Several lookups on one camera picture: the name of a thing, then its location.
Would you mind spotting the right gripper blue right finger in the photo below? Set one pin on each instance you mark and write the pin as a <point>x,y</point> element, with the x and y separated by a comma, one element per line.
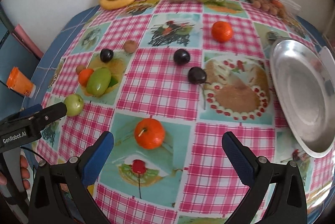
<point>254,172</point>

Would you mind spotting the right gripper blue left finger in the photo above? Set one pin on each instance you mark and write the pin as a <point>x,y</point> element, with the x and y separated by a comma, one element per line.
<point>84,172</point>

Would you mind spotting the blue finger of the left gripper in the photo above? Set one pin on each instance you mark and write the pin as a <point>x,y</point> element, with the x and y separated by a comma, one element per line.
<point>51,113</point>
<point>30,111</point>

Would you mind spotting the round green apple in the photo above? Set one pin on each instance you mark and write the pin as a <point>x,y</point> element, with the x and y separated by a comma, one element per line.
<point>74,104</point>

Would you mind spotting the small orange mandarin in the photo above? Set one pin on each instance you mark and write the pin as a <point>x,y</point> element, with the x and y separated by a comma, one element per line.
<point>84,76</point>

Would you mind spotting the brown kiwi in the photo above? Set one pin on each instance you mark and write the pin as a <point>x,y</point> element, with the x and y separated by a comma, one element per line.
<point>79,68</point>
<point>130,46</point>

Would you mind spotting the oblong green mango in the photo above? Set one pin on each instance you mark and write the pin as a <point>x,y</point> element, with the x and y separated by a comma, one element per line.
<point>98,82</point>

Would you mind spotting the large orange with stem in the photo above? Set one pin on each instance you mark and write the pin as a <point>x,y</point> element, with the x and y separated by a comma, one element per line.
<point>149,133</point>

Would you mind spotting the dark plum with stem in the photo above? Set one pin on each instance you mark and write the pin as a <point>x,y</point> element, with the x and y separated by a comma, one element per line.
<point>196,75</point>

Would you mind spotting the person's left hand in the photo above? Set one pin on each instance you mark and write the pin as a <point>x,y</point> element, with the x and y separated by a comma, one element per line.
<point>24,173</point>

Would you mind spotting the blue checkered cloth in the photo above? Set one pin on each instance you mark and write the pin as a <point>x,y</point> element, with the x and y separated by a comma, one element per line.
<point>47,66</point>

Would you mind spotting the orange plastic cup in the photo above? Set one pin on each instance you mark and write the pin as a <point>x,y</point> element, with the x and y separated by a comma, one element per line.
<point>19,83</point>

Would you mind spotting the silver metal plate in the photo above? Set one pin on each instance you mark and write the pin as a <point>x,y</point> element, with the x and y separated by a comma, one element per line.
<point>305,91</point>

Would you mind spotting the pink checkered tablecloth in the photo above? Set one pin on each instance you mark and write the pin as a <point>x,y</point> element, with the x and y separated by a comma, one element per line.
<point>188,179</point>

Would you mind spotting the white card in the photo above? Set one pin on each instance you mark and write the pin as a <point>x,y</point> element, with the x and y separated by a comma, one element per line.
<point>327,59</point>

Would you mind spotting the orange mandarin near plate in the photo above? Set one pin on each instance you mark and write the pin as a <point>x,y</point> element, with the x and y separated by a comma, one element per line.
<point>222,31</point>

